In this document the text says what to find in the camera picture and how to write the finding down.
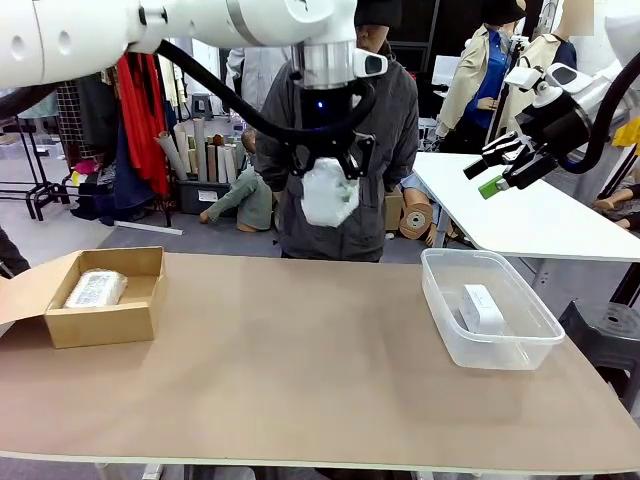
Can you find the yellow garment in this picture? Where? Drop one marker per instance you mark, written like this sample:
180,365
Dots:
627,132

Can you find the person in grey jacket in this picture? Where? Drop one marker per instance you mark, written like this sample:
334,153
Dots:
390,150

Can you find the child mannequin green sweater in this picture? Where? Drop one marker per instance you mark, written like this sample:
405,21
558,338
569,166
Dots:
245,200

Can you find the clear plastic container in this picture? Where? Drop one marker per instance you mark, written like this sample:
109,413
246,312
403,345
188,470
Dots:
500,352

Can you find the white table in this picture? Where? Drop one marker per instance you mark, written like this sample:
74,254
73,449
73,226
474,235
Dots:
560,235

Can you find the white monitor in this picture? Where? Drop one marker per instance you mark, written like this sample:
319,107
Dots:
445,70

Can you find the black plastic stool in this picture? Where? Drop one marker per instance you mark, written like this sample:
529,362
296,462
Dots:
610,330

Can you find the small black stool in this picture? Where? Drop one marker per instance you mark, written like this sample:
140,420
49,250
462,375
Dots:
201,105

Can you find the grey cardboard tube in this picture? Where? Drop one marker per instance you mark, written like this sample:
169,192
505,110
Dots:
200,150
172,155

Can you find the white perforated case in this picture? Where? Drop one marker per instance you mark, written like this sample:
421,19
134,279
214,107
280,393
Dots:
425,132

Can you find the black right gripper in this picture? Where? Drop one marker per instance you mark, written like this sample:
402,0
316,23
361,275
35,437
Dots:
560,130

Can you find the white digital clock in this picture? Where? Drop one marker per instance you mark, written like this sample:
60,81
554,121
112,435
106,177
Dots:
482,310

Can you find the cream cardboard tube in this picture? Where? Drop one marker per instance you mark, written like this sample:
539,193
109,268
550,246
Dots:
184,147

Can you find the brown cardboard box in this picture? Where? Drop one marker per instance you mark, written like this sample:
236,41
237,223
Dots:
392,210

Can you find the dark blue garment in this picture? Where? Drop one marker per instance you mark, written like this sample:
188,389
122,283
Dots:
130,190

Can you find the open cardboard box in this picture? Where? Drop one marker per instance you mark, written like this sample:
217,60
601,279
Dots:
100,325

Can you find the mannequin beige coat blue shirt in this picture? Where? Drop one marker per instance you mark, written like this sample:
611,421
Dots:
475,65

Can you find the lying bare mannequin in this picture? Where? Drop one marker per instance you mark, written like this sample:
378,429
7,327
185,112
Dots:
620,205

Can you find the red hanging garment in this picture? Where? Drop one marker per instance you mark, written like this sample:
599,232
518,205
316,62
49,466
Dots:
145,115

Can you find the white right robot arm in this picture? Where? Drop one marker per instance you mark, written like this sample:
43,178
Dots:
595,85

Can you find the bubble-wrapped clock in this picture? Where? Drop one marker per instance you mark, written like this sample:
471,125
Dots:
95,290
325,205

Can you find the person in dark clothing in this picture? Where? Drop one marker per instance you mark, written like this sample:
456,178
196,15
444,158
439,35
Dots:
12,255

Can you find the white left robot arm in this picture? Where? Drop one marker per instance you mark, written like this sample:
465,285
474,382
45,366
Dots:
75,40

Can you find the mannequin cream jacket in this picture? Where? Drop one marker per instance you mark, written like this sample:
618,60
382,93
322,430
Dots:
545,50

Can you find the black storage bin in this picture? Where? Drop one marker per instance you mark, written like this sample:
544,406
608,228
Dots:
195,197

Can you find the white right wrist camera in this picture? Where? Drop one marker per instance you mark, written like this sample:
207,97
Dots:
522,77

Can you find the brown paper roll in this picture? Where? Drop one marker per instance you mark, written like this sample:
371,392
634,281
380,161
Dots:
415,220

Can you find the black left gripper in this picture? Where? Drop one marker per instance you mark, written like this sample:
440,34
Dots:
330,115

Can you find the person in grey hoodie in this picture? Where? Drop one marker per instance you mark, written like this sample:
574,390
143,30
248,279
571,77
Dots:
250,75

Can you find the brown cardboard tube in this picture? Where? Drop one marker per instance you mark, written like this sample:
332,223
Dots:
212,165

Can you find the white metal bar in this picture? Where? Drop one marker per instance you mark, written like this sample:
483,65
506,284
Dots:
157,229

